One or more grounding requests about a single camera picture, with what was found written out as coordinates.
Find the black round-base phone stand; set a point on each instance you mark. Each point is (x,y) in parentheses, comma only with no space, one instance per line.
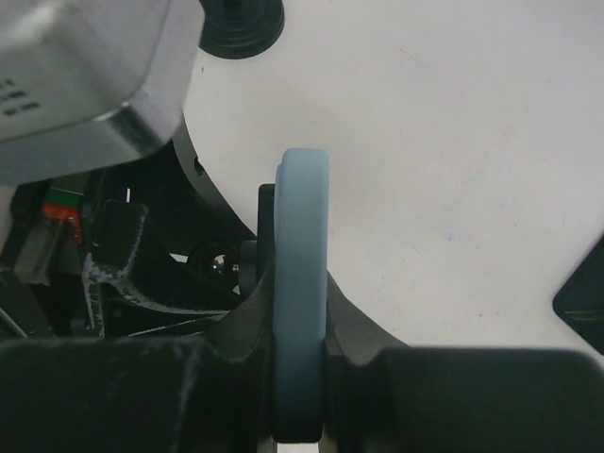
(241,29)
(240,270)

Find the black phone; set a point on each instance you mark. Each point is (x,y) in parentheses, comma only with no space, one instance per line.
(579,302)

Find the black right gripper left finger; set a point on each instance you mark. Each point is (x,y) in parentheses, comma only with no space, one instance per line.
(208,393)

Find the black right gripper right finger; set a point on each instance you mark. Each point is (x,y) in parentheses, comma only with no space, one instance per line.
(385,396)

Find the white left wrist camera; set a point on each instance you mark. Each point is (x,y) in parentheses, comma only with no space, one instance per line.
(92,84)

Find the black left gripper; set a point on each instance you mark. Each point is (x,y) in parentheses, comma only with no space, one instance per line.
(104,253)

